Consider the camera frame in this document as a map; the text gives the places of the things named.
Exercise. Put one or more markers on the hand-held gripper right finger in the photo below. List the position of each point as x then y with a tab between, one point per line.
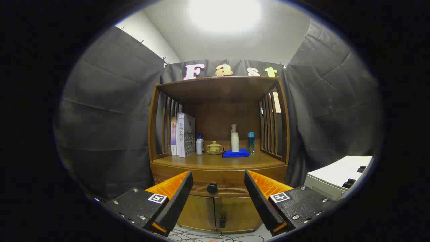
260	198

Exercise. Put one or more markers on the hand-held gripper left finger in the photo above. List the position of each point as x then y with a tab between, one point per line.
174	198

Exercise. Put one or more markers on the wooden drawer with black knob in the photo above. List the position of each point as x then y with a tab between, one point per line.
218	176

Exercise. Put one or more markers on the wooden cabinet door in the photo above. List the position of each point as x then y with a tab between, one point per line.
238	211
198	211

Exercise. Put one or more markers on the wooden countertop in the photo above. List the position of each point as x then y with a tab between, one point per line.
215	161

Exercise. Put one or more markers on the wooden cabinet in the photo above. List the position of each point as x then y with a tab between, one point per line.
218	90

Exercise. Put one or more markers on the blue folded cloth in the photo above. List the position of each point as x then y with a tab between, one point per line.
235	154

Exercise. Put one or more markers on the blue transparent bottle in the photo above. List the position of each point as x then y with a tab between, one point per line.
251	143

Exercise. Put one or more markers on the white bottle with blue cap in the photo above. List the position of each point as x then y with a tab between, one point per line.
200	146

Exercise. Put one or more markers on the purple book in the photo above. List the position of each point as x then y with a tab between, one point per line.
173	137

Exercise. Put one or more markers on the white pump bottle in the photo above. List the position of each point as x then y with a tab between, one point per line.
234	141

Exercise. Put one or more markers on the yellow lidded teacup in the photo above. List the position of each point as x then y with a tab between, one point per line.
214	148

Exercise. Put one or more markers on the white book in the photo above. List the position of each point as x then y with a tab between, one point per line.
184	134

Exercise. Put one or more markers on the white storage unit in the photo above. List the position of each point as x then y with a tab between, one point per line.
336	174

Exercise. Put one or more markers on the black backdrop cloth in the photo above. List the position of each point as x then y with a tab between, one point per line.
107	117

